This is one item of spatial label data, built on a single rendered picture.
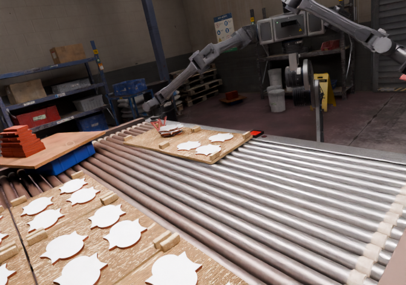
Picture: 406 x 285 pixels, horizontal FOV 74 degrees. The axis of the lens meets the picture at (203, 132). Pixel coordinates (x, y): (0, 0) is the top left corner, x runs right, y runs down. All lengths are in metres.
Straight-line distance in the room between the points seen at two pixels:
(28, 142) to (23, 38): 4.51
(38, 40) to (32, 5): 0.62
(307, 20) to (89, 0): 5.56
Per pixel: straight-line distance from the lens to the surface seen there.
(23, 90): 5.54
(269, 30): 1.88
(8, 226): 1.36
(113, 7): 7.04
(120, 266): 0.85
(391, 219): 0.92
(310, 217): 0.90
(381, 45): 1.26
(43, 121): 5.54
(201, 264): 0.77
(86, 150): 1.85
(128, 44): 7.02
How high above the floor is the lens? 1.46
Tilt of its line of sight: 18 degrees down
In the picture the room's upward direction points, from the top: 12 degrees counter-clockwise
